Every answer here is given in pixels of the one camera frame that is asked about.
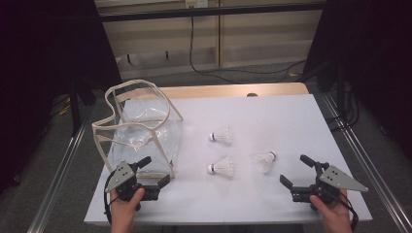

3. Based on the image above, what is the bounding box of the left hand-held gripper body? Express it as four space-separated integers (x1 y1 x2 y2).
104 159 162 212

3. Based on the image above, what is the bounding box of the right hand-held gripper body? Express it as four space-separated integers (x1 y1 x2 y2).
290 160 370 212

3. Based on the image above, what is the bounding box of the clear plastic bag beige trim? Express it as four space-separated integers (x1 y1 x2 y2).
91 79 185 180

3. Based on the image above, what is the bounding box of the white shuttlecock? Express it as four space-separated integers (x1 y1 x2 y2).
208 125 234 147
207 156 235 180
250 150 278 175

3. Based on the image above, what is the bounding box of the person's left hand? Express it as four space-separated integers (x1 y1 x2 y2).
109 187 146 227

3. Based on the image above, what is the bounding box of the person's right hand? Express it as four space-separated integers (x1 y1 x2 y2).
309 189 353 229

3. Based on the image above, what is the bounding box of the white table cover sheet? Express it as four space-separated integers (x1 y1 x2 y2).
83 94 373 226

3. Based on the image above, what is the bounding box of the small yellow strip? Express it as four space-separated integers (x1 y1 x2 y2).
57 103 72 117

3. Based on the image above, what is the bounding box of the black curtain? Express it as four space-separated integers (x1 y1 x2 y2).
302 0 412 159
0 0 123 195

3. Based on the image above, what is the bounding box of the light wooden shelving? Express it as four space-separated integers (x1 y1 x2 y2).
93 0 325 81

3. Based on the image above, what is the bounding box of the black horizontal bar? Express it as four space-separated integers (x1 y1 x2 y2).
96 2 326 23

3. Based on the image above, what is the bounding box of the aluminium rail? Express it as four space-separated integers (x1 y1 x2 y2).
322 93 412 233
27 124 88 233

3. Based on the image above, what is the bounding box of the right hand-held gripper black cable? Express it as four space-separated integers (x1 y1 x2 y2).
336 190 360 232

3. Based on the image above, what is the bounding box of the bundle of black floor cables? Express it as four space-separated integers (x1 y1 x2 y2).
325 82 361 132

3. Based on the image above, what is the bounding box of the long black floor cable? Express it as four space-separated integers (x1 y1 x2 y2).
189 15 308 85

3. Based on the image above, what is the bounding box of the white wall socket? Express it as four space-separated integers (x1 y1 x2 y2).
185 0 209 9

